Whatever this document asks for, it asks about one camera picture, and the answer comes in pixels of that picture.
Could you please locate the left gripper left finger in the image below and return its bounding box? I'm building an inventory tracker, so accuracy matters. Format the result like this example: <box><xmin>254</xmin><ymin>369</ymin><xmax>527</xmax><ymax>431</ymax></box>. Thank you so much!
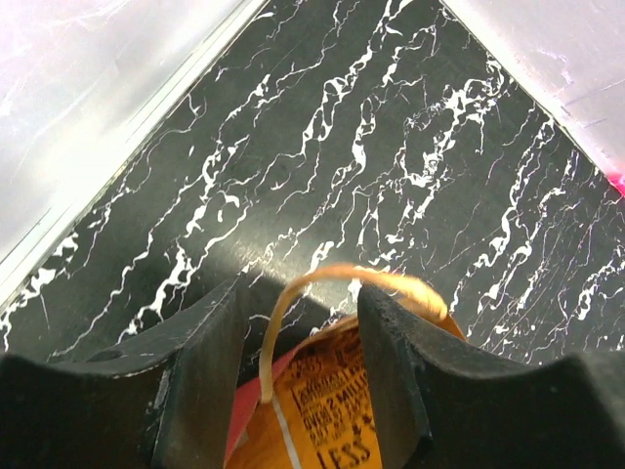
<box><xmin>1</xmin><ymin>279</ymin><xmax>249</xmax><ymax>468</ymax></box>

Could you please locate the pink tape strip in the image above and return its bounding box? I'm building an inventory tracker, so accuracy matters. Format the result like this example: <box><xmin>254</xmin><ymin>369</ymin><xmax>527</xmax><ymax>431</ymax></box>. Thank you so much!
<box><xmin>606</xmin><ymin>173</ymin><xmax>625</xmax><ymax>196</ymax></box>

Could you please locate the red paper bag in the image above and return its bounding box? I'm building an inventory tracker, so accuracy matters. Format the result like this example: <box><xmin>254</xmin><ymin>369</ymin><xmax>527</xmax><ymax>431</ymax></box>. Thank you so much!
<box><xmin>224</xmin><ymin>262</ymin><xmax>468</xmax><ymax>469</ymax></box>

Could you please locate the orange kettle chips bag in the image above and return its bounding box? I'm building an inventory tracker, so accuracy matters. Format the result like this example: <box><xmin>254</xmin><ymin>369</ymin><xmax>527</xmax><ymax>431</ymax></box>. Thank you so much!
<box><xmin>225</xmin><ymin>321</ymin><xmax>382</xmax><ymax>469</ymax></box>

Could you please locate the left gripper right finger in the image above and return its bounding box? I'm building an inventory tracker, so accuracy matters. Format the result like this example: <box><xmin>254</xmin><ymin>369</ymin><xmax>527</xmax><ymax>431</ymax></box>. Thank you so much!
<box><xmin>357</xmin><ymin>285</ymin><xmax>624</xmax><ymax>468</ymax></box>

